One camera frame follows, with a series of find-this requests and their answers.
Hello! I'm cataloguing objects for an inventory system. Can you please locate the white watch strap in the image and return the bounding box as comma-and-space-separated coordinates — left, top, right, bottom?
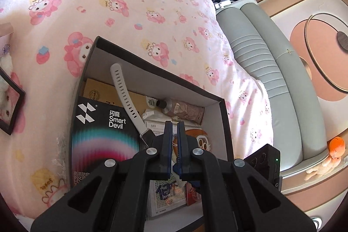
109, 63, 153, 149

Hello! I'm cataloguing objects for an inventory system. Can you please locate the black picture frame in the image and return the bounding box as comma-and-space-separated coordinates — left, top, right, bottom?
0, 66, 26, 136

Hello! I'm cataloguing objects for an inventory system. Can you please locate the orange plush toy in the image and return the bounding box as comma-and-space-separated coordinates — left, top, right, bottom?
328, 137, 346, 159

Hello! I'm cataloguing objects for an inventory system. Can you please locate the gold ring wall decoration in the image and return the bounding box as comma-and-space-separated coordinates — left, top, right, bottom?
304, 13, 348, 92

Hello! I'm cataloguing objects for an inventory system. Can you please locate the red small packet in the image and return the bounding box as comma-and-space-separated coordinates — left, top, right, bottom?
186, 182, 203, 207

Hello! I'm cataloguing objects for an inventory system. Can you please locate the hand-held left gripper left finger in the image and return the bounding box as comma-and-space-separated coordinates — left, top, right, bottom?
30, 121, 174, 232

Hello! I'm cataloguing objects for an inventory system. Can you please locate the black cardboard box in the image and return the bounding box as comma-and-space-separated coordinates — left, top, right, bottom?
71, 36, 235, 232

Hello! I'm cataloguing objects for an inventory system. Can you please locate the black rainbow print package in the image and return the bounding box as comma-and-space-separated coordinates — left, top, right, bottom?
71, 96, 149, 189

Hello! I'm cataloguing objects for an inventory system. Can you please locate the grey padded headboard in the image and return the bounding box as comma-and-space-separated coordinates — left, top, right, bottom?
216, 0, 331, 177

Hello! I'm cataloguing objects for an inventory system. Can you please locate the white dotted card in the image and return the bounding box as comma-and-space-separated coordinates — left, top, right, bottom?
148, 179, 188, 218

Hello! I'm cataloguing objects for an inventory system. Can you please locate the beige doll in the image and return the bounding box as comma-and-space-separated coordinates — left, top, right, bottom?
306, 156, 341, 181

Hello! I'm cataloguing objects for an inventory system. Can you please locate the brown cosmetic tube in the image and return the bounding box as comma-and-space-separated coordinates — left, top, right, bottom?
156, 97, 205, 124

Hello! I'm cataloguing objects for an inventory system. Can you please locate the pink cartoon print blanket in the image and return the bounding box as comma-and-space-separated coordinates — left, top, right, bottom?
0, 0, 274, 222

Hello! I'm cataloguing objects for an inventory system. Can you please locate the white labelled small box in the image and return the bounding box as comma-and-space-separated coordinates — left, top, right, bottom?
143, 110, 169, 138

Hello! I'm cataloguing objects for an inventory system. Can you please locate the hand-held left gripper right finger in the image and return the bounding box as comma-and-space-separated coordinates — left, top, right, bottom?
174, 121, 320, 232

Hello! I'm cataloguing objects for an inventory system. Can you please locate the brown cardboard box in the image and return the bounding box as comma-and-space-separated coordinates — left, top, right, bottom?
82, 78, 149, 116

